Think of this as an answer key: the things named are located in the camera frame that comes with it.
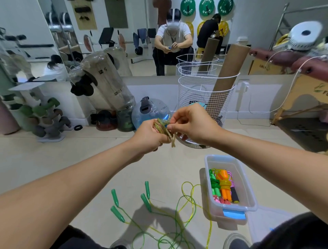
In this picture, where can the wooden folding table frame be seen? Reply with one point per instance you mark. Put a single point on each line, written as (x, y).
(305, 89)

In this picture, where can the clear plastic storage box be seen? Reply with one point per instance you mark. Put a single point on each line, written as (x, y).
(246, 189)

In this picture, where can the person's grey shoe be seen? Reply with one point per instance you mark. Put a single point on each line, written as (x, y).
(235, 241)
(119, 245)

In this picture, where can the maroon padded bench top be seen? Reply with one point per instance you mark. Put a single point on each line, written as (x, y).
(281, 58)

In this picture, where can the pink rolled mat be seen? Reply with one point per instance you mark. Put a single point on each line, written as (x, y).
(7, 120)

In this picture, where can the large wall mirror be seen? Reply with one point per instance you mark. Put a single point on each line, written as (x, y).
(143, 30)

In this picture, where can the blue item in basket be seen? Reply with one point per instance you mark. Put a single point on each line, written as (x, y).
(197, 104)

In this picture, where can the clear plastic box lid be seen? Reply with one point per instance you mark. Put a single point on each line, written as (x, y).
(269, 225)

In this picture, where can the person's left hand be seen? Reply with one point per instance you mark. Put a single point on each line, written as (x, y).
(146, 138)

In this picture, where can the clear water punching bag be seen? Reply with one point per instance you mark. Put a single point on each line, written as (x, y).
(107, 77)

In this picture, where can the blue water kettlebell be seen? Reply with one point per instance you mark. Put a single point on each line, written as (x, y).
(151, 111)

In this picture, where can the person's left thumb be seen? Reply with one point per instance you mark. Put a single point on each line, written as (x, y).
(162, 137)

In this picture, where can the person's right hand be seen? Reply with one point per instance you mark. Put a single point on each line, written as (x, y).
(199, 125)

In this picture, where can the person's right grey shoe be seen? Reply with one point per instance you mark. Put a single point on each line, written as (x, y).
(235, 241)

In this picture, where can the white round fan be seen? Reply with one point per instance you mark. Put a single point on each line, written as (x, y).
(305, 36)

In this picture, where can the brown cardboard tube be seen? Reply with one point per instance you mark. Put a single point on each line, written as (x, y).
(228, 74)

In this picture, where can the person's right thumb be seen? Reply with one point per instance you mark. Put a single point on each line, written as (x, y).
(176, 127)

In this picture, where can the person's black trousers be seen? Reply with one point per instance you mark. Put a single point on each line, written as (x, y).
(294, 233)

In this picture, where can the green rolled mat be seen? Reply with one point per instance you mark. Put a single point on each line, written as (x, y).
(15, 115)

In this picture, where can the person's right forearm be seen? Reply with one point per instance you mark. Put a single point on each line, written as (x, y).
(276, 166)

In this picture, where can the metal ladder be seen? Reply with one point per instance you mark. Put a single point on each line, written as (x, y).
(280, 25)

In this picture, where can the brown cardboard box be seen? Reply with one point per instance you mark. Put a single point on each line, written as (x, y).
(264, 68)

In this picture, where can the blue label strip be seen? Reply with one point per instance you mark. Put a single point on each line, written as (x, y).
(233, 214)

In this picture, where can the white wall plug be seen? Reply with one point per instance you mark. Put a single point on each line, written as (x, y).
(242, 88)

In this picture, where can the white dumbbell rack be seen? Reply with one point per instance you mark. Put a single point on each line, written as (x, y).
(50, 136)

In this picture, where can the dark red kettlebell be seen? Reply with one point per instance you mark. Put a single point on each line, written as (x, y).
(105, 121)

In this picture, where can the person's left grey shoe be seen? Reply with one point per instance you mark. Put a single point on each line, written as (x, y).
(119, 245)

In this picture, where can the person's left forearm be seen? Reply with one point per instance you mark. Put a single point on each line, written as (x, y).
(66, 189)

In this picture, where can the set of pastel dumbbells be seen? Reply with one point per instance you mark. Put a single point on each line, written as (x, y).
(41, 110)

